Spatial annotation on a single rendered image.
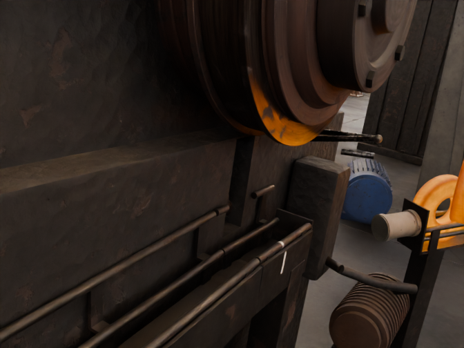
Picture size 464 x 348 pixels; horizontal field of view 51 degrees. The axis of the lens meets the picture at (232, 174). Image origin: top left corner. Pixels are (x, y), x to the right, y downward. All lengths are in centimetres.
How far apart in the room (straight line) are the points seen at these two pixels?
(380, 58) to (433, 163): 282
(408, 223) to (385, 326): 22
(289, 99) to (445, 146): 291
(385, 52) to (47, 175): 49
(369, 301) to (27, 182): 77
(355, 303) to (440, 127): 253
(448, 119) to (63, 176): 312
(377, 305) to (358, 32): 64
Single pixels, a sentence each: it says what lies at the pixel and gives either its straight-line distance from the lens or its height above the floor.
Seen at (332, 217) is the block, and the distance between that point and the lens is 99.
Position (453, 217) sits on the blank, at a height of 77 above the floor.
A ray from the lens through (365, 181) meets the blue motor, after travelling 283.
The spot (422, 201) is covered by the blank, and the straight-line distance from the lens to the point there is 115.
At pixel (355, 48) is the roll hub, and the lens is 61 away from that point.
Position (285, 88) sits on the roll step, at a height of 97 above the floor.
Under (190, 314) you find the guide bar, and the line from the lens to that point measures 62.
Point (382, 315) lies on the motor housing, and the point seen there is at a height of 52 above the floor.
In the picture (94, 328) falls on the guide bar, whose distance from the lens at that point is 62.
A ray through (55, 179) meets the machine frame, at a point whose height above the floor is 87.
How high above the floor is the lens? 104
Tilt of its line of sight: 17 degrees down
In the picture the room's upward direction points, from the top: 8 degrees clockwise
